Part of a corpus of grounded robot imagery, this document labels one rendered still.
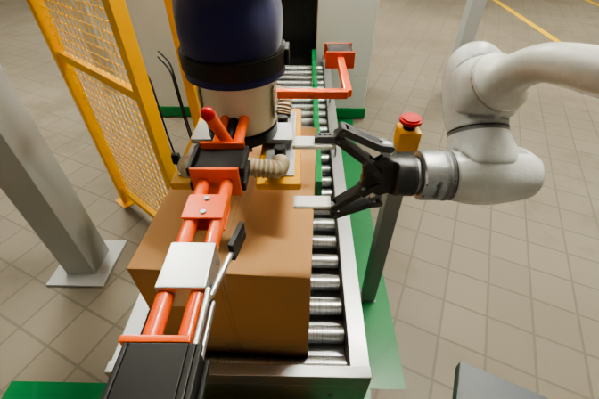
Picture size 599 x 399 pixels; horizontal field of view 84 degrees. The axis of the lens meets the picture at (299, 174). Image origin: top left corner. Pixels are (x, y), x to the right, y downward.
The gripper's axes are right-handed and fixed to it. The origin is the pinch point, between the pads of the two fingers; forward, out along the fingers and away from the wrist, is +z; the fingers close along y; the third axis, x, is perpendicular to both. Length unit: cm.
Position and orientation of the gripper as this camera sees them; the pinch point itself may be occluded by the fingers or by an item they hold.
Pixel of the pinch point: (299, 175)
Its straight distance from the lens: 59.4
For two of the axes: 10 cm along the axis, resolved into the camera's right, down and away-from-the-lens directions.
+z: -10.0, -0.1, 0.1
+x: 0.1, -6.3, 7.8
